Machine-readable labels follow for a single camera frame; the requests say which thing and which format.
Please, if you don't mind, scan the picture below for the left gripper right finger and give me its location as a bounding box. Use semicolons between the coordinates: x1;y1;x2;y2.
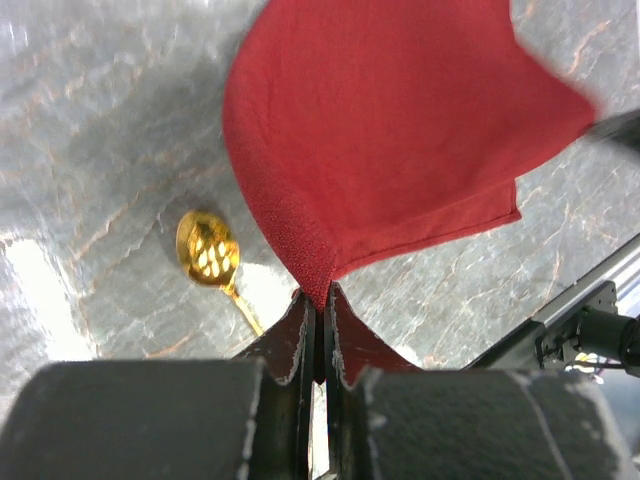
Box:
324;284;639;479

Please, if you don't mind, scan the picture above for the gold spoon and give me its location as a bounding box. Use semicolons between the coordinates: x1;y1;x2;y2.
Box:
176;210;264;336

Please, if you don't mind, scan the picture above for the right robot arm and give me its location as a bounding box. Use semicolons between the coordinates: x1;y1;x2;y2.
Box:
586;108;640;155

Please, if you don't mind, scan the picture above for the red cloth napkin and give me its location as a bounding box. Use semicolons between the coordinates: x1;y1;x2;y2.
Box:
222;1;596;307

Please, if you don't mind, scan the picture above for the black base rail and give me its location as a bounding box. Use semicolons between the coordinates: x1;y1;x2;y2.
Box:
468;236;639;377

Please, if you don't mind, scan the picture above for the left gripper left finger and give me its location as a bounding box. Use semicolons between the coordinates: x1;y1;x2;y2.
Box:
1;294;316;479

